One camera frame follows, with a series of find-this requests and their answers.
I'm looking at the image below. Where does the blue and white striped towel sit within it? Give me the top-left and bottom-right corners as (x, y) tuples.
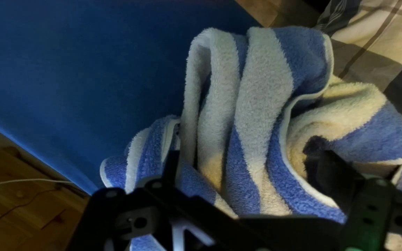
(99, 25), (402, 251)

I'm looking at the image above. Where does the plaid bed comforter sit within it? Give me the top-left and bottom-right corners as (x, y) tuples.
(315, 0), (402, 137)

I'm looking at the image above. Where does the blue ironing board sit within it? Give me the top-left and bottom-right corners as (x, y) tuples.
(0, 0), (262, 197)

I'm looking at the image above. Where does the thin white floor cable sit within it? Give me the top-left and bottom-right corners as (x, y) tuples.
(0, 177), (72, 193)

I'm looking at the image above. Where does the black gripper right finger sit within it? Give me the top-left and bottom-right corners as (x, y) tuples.
(301, 136), (402, 251)

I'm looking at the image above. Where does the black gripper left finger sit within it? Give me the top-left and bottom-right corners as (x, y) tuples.
(67, 148), (240, 251)

